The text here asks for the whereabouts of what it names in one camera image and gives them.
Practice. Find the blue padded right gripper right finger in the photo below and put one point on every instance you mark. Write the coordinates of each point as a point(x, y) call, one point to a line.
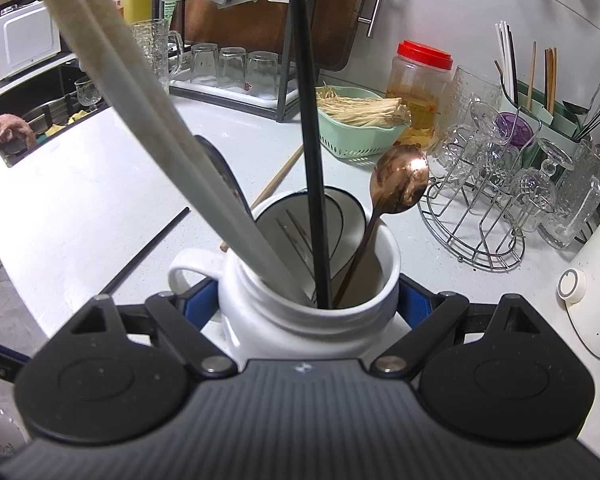
point(415, 302)

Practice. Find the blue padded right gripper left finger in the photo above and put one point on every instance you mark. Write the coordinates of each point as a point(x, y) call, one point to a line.
point(200, 303)

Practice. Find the white ceramic jar with handle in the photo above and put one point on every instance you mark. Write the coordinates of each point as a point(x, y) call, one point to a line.
point(258, 323)

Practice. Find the wooden chopstick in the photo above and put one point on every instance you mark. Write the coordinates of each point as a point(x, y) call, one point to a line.
point(278, 178)

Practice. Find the white ceramic soup spoon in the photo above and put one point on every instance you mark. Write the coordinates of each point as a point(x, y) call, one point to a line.
point(354, 222)
point(297, 203)

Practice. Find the copper coloured small spoon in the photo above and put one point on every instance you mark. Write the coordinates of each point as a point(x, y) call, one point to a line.
point(399, 180)

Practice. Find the embossed stainless steel spoon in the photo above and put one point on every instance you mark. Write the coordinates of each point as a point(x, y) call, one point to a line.
point(223, 168)

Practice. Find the small steel fork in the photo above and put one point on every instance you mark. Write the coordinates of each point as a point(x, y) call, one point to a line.
point(299, 242)

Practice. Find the white electric cooker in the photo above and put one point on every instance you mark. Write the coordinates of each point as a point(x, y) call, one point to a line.
point(579, 289)

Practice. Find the green plastic basket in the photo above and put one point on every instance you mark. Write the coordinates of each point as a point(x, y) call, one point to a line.
point(347, 142)

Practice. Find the textured glass pitcher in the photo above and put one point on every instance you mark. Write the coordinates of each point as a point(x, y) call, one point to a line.
point(466, 87)

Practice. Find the bundle of dried noodles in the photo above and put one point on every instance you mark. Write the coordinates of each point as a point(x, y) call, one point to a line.
point(362, 112)

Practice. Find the purple lid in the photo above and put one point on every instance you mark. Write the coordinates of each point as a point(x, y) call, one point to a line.
point(514, 128)

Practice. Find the green utensil holder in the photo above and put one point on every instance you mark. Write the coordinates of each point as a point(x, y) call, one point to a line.
point(536, 99)

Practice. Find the textured glass mug right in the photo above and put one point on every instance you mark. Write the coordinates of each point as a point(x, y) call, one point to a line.
point(578, 195)

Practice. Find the red lidded plastic jar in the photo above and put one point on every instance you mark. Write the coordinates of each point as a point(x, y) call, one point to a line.
point(419, 75)

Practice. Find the stemmed glass in sink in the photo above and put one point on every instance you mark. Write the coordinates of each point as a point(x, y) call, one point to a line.
point(87, 93)

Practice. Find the small upturned drinking glass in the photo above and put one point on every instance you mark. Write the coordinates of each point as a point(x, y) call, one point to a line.
point(203, 66)

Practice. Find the tall textured glass mug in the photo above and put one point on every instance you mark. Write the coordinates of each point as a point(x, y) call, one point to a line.
point(153, 37)

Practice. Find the pink cloth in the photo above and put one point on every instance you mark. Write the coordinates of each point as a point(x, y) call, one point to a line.
point(13, 127)

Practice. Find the wire glass drying rack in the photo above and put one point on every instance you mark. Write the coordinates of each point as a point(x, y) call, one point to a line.
point(480, 201)

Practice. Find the black dish rack frame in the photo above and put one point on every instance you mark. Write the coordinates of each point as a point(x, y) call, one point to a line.
point(261, 25)

